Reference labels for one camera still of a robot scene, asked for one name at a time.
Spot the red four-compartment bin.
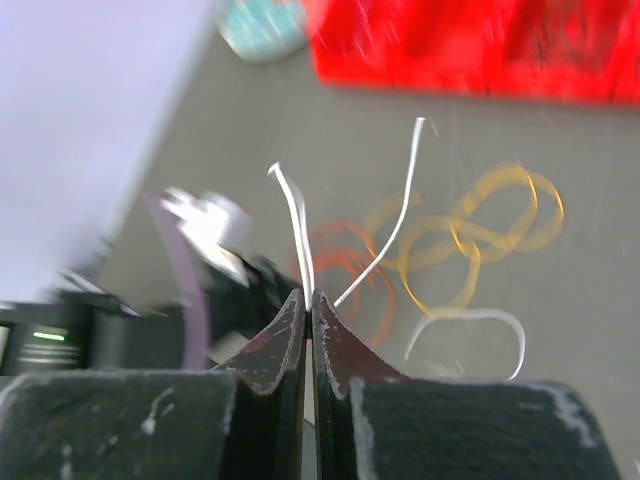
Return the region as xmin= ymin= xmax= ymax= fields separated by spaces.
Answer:
xmin=311 ymin=1 xmax=639 ymax=108

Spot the red blue floral plate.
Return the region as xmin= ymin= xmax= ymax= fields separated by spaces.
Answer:
xmin=218 ymin=0 xmax=308 ymax=64

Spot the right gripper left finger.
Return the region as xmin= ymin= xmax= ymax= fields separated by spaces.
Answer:
xmin=217 ymin=290 xmax=306 ymax=479

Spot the white wire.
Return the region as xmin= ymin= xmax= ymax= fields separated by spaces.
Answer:
xmin=267 ymin=117 xmax=527 ymax=381

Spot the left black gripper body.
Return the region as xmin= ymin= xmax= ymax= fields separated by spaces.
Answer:
xmin=204 ymin=256 xmax=295 ymax=348

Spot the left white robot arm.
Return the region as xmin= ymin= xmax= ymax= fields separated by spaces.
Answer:
xmin=1 ymin=257 xmax=300 ymax=376

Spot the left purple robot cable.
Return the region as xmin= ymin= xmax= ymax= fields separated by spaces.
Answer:
xmin=144 ymin=192 xmax=211 ymax=371

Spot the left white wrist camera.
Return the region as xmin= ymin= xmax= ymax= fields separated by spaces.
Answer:
xmin=160 ymin=187 xmax=253 ymax=287

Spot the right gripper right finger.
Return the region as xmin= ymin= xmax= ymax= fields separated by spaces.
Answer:
xmin=310 ymin=291 xmax=408 ymax=479

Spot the yellow wire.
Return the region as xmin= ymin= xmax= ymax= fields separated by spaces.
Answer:
xmin=362 ymin=162 xmax=566 ymax=316

